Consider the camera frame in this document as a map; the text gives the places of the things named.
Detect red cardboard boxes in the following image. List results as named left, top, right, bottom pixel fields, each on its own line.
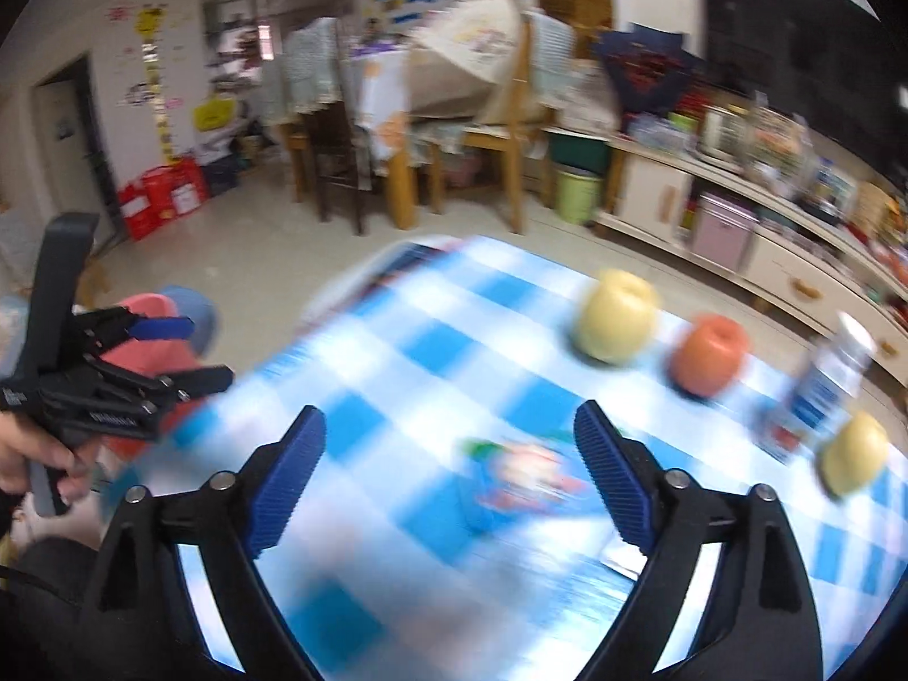
left=117, top=158, right=211, bottom=242

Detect giraffe wall sticker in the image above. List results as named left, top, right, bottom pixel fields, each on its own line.
left=133, top=3, right=180, bottom=166

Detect person's left hand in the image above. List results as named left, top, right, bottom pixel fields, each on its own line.
left=0, top=407, right=100, bottom=506

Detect wooden chair with crochet cover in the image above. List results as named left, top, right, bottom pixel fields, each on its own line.
left=461, top=10, right=579, bottom=235

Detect pink plastic bin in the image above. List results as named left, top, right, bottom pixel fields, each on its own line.
left=92, top=291, right=214, bottom=456

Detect colourful snack packet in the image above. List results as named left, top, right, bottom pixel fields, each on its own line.
left=454, top=436, right=591, bottom=533

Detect light green waste bin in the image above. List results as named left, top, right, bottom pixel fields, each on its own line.
left=553, top=163, right=606, bottom=226

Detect red apple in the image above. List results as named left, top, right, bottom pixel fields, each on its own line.
left=670, top=313, right=751, bottom=400

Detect pink storage box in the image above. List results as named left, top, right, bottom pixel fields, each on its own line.
left=691, top=191, right=758, bottom=272

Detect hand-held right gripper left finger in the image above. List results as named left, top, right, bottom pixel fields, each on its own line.
left=74, top=404, right=329, bottom=681

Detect blue white checkered tablecloth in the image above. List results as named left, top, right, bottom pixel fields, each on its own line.
left=134, top=234, right=908, bottom=681

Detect white blue yogurt bottle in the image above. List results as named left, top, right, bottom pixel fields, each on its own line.
left=762, top=310, right=879, bottom=465

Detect white kettle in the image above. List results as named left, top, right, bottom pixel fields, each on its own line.
left=697, top=105, right=747, bottom=158

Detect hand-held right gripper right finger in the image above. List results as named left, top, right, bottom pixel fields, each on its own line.
left=573, top=401, right=827, bottom=681

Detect yellow bag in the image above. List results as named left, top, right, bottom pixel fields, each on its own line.
left=193, top=98, right=237, bottom=133

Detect dark chair with crochet cover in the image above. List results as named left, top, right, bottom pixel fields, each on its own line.
left=280, top=20, right=373, bottom=237

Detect yellow apple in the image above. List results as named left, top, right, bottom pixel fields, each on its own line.
left=573, top=268, right=662, bottom=366
left=819, top=411, right=891, bottom=499

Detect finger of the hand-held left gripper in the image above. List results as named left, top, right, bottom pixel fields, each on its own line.
left=92, top=361, right=237, bottom=414
left=74, top=307, right=197, bottom=356

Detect dark blue flower bouquet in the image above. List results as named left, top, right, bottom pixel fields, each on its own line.
left=592, top=24, right=705, bottom=130

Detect table with printed cloth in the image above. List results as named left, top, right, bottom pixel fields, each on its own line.
left=339, top=49, right=501, bottom=232

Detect blue plastic container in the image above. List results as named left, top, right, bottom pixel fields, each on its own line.
left=159, top=285, right=218, bottom=357

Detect cream low cabinet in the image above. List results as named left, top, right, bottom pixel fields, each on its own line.
left=594, top=133, right=908, bottom=388

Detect black television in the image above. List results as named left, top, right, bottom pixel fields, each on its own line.
left=699, top=0, right=908, bottom=182

